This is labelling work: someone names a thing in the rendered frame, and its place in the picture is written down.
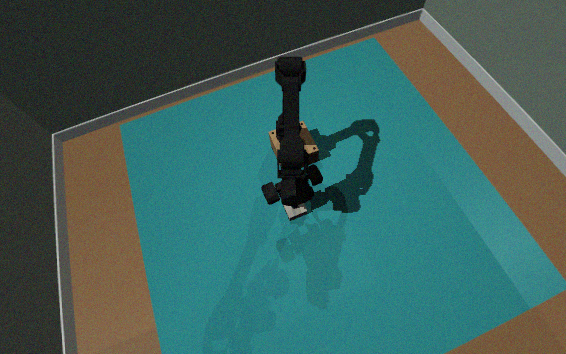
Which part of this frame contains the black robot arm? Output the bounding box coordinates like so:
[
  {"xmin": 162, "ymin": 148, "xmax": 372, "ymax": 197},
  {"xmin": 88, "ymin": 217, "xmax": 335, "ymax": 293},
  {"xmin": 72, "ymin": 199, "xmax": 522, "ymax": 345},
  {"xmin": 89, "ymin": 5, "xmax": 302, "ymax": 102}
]
[{"xmin": 275, "ymin": 57, "xmax": 314, "ymax": 206}]

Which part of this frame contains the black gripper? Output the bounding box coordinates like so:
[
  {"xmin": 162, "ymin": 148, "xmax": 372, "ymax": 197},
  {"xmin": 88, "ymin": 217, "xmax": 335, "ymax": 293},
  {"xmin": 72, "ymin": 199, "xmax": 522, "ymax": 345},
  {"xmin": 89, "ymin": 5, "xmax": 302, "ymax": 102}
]
[{"xmin": 261, "ymin": 164, "xmax": 323, "ymax": 205}]

